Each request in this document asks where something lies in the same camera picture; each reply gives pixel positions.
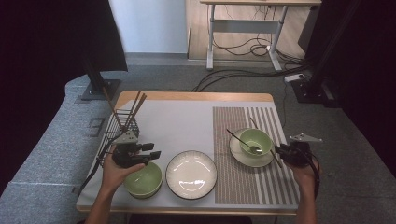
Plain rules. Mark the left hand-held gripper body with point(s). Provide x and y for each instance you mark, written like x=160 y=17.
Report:
x=126 y=155

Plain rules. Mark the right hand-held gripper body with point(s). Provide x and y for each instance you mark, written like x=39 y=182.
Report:
x=299 y=154

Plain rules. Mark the green bowl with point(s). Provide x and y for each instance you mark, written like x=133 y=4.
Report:
x=261 y=138
x=149 y=183

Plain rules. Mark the white plate with dark rim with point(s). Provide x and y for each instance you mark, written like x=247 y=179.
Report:
x=239 y=155
x=190 y=175

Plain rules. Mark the metal spoon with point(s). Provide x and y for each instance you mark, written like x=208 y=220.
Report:
x=236 y=137

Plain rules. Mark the person's left hand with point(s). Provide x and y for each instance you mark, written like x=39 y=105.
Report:
x=116 y=177

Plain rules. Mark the person's right hand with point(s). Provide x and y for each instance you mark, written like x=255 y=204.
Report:
x=306 y=177

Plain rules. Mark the light grey table mat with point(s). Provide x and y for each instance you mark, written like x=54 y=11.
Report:
x=177 y=127

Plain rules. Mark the floor outlet cover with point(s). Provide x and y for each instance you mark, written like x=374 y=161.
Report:
x=96 y=123

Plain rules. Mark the black metal stand with base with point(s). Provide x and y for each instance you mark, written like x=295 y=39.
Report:
x=93 y=92
x=311 y=91

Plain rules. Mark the striped placemat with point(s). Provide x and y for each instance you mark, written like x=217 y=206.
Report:
x=224 y=124

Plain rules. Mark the white power strip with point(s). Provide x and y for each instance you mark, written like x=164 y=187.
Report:
x=294 y=77

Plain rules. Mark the person's dark clothing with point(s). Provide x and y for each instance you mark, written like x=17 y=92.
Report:
x=186 y=220

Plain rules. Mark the black curtain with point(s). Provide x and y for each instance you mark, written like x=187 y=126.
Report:
x=367 y=77
x=46 y=62

